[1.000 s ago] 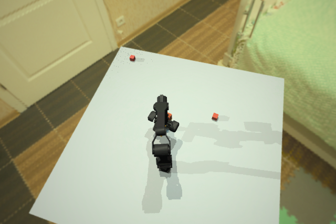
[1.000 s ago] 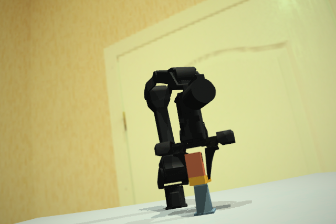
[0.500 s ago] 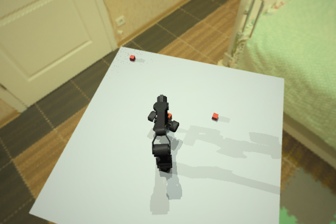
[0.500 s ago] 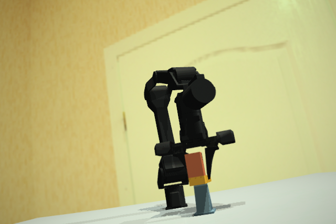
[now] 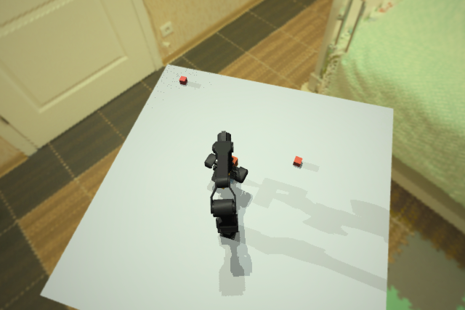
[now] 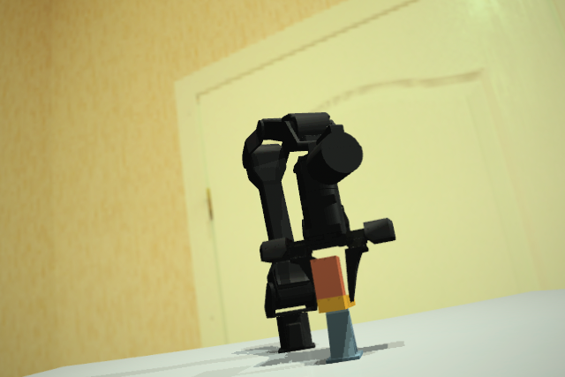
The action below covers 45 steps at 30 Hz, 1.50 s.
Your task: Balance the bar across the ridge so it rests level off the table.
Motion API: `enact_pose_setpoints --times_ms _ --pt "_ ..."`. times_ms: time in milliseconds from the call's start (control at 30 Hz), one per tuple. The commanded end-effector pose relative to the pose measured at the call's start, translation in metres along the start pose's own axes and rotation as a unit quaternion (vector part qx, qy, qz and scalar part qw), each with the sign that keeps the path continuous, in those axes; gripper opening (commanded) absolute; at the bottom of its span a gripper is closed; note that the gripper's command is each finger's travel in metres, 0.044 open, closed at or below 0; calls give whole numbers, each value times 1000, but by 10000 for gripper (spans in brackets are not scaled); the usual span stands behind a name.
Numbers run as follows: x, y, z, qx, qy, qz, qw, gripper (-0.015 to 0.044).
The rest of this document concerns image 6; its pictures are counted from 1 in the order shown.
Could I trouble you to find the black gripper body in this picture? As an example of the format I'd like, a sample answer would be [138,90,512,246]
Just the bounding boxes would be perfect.
[260,189,396,263]

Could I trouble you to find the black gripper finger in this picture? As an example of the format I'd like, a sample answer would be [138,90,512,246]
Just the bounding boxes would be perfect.
[290,256,317,289]
[345,245,369,302]

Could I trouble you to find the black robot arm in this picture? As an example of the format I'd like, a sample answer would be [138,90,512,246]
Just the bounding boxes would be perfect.
[242,112,364,353]

